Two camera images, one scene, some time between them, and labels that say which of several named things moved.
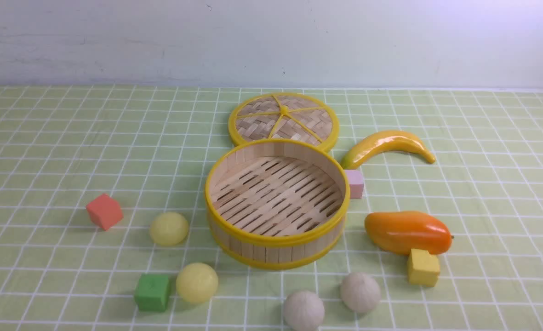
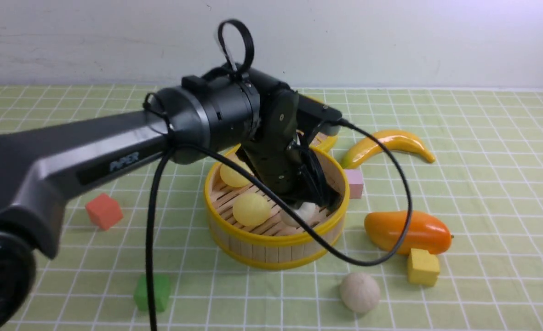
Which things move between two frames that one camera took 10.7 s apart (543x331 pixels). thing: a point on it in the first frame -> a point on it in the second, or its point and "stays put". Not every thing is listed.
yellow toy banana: [383, 140] stays put
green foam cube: [152, 292] stays put
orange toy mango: [399, 231] stays put
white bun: [360, 292] stays put
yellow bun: [197, 282] -> [251, 209]
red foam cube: [105, 211] stays put
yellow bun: [169, 228] -> [231, 177]
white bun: [304, 310] -> [306, 212]
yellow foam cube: [424, 269] stays put
